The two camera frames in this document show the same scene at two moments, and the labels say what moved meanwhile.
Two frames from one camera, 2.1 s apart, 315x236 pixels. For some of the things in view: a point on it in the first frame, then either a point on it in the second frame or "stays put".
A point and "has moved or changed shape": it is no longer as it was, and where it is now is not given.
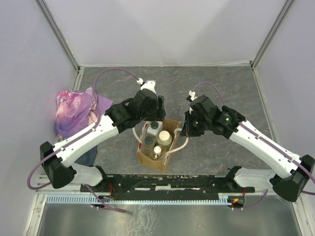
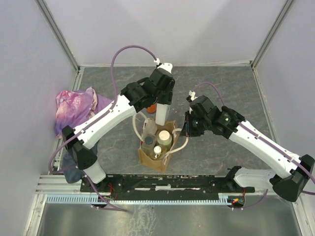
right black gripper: [187, 131] stays put
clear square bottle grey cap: [148, 143] stays put
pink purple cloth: [76, 111] stays put
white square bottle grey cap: [154, 127] has moved or changed shape
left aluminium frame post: [44, 10] stays put
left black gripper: [159, 113] → [167, 99]
